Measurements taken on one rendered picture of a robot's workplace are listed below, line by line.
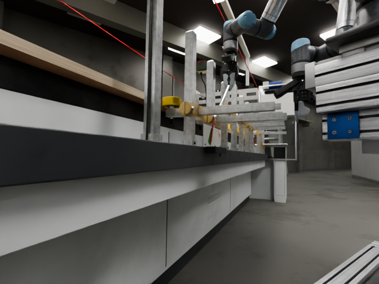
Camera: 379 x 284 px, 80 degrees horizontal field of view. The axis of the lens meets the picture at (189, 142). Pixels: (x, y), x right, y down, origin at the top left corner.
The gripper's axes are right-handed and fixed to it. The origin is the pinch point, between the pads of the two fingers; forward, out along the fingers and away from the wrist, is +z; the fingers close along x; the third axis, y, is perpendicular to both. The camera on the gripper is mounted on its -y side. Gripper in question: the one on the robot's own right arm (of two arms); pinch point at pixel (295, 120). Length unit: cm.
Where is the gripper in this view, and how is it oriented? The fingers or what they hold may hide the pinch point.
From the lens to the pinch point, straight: 110.3
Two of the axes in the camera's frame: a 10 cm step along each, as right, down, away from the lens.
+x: 4.1, 0.6, 9.1
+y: 9.1, -0.1, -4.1
